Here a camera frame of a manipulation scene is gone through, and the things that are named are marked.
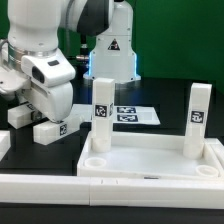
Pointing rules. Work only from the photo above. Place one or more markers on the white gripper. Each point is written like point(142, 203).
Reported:
point(54, 102)

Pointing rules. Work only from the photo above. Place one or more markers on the white square desk top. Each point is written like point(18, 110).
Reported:
point(150, 156)

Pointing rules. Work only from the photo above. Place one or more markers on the white left obstacle bar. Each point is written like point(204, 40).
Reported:
point(5, 143)

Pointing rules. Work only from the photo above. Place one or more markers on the white obstacle bar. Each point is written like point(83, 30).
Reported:
point(218, 149)
point(71, 190)
point(5, 143)

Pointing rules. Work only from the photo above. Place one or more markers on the white front obstacle bar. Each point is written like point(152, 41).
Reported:
point(71, 190)

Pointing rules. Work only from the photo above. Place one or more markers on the white right obstacle bar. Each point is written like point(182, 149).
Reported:
point(218, 149)

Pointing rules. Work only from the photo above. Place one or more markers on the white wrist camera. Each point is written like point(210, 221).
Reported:
point(48, 71)

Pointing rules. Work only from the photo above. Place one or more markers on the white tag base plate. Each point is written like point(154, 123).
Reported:
point(122, 114)

